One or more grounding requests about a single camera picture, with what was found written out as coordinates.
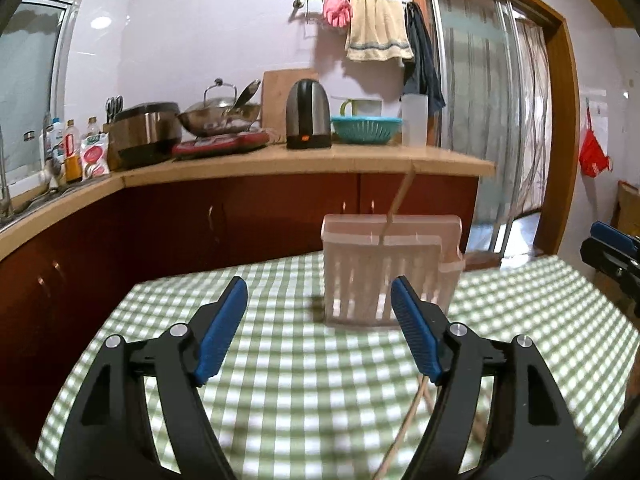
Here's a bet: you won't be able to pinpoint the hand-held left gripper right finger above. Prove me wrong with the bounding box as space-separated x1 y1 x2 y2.
391 275 588 480

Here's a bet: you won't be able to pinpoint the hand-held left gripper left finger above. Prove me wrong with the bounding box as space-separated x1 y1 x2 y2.
55 276 249 480

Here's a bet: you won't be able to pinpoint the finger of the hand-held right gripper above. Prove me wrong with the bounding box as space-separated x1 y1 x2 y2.
580 238 640 318
590 221 640 257

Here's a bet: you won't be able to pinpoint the pale pink perforated utensil holder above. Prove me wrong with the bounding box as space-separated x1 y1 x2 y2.
320 214 463 329

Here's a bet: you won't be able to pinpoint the red plastic bag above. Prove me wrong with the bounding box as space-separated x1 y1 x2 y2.
579 105 613 178

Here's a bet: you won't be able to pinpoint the green checked tablecloth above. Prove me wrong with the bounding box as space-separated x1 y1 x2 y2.
32 250 640 480

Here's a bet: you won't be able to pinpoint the sliding glass door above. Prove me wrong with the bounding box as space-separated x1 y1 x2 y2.
420 0 551 256

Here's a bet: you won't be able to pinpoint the red induction cooker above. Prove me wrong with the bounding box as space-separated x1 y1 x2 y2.
171 130 273 161

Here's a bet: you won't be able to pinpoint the teal plastic colander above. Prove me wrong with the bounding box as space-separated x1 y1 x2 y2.
331 116 404 145

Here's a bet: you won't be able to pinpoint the steel rice cooker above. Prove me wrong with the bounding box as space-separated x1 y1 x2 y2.
109 102 183 170

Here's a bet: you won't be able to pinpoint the translucent plastic container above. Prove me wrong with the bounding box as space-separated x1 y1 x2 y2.
401 93 429 148

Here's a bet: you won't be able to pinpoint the steel wok with lid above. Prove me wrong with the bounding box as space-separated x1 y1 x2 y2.
177 78 263 137

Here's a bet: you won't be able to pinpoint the red and white seasoning pouch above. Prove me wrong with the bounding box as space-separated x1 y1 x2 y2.
80 132 111 180

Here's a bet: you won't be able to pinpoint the bottle with yellow liquid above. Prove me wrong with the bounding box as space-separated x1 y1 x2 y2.
63 120 83 183

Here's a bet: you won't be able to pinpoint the steel electric kettle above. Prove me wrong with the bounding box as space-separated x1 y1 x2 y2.
285 78 333 150

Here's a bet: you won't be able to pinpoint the wooden cutting board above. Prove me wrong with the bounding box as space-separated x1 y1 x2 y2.
261 68 320 131

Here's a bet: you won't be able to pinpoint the scissors in knife block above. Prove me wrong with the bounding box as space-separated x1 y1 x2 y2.
102 95 126 171

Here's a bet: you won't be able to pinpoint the dark hanging cloth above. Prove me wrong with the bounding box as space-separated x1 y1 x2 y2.
402 1 447 113

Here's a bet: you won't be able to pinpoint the beige hanging towel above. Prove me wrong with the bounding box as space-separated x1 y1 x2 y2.
345 0 415 63

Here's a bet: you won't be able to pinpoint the kitchen window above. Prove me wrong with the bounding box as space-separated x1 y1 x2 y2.
0 0 98 181

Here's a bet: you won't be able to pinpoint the pink rubber gloves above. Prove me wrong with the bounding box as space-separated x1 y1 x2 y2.
322 0 354 28

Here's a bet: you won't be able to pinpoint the wooden door frame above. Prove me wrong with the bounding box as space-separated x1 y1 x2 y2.
405 0 581 258

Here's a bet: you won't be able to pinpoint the white pitcher with green handle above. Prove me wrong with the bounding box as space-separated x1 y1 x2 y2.
340 97 383 118

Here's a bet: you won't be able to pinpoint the metal wall towel rack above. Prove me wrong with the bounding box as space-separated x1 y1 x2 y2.
292 0 326 26

